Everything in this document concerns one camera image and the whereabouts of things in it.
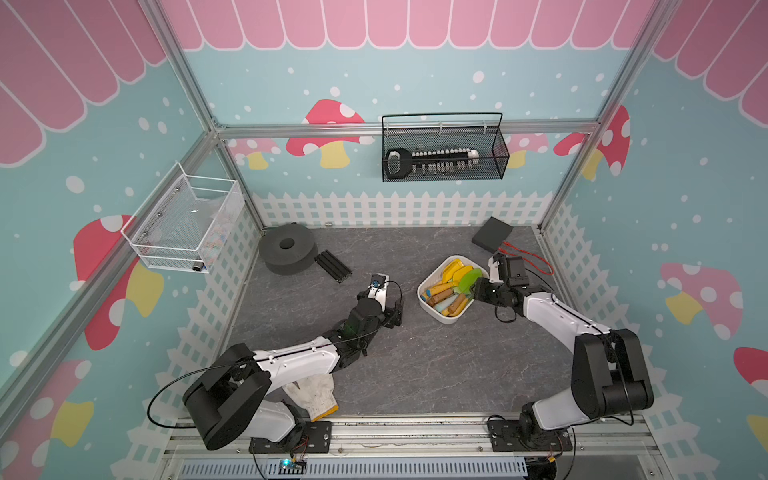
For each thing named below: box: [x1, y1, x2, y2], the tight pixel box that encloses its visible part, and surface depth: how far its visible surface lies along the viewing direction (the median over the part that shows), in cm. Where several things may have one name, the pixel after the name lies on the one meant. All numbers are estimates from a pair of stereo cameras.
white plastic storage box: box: [417, 255, 490, 325], surface depth 102 cm
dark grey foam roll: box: [258, 223, 319, 275], surface depth 108 cm
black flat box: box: [471, 216, 514, 254], surface depth 122 cm
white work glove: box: [282, 374, 339, 422], surface depth 82 cm
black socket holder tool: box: [386, 148, 480, 179], surface depth 91 cm
